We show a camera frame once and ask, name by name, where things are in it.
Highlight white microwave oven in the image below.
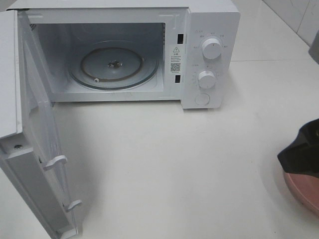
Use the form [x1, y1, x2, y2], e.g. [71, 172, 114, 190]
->
[0, 0, 241, 109]

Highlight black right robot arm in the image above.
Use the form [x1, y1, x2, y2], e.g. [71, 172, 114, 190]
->
[300, 32, 319, 143]

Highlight round white door button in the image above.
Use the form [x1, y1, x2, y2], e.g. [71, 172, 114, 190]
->
[195, 93, 210, 106]

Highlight white microwave knob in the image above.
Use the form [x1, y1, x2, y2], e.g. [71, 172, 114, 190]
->
[198, 71, 216, 89]
[201, 36, 222, 60]

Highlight glass microwave turntable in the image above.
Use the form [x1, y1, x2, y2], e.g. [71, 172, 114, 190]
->
[68, 40, 163, 91]

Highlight white microwave door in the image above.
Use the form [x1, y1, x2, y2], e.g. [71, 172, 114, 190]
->
[0, 9, 81, 239]

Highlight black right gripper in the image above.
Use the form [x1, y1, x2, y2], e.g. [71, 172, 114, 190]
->
[278, 119, 319, 178]

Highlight pink round plate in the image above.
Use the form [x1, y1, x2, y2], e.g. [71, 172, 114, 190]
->
[284, 172, 319, 217]

